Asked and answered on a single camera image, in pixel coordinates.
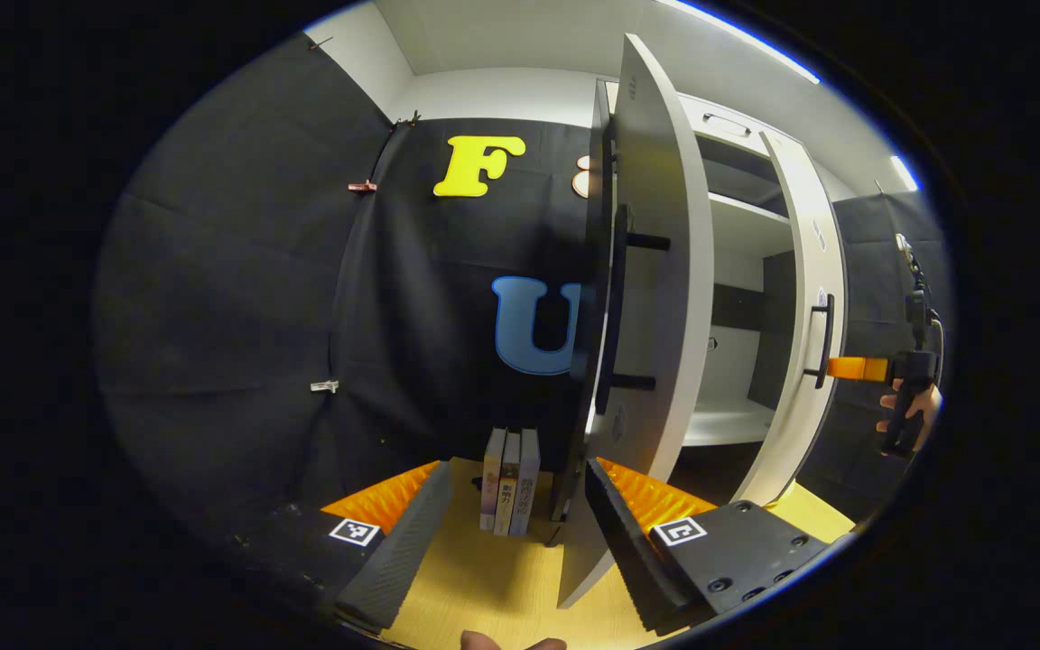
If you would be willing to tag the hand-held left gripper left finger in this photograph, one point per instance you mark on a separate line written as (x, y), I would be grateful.
(398, 560)

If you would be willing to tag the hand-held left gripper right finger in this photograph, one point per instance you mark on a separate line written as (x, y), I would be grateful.
(633, 560)

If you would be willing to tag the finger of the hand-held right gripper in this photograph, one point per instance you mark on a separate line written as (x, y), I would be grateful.
(858, 368)

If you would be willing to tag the white cabinet door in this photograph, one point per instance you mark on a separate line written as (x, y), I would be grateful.
(800, 424)
(664, 307)

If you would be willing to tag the white and grey cabinet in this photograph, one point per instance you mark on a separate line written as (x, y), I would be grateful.
(737, 361)

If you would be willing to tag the white cabinet shelf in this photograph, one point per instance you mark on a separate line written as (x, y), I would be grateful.
(746, 221)

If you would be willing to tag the beige cabinet drawer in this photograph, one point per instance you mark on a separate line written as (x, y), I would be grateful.
(759, 135)

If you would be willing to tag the upright paperback book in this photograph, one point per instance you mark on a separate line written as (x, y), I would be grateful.
(507, 487)
(491, 478)
(527, 478)

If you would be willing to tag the white cloth clip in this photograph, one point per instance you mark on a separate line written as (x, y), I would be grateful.
(324, 386)

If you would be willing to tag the small ceiling light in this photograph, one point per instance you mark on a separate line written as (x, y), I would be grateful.
(905, 173)

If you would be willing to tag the red cloth clip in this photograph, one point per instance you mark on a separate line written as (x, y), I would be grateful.
(362, 186)

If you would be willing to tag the black cloth clip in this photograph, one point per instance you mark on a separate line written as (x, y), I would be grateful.
(320, 41)
(407, 119)

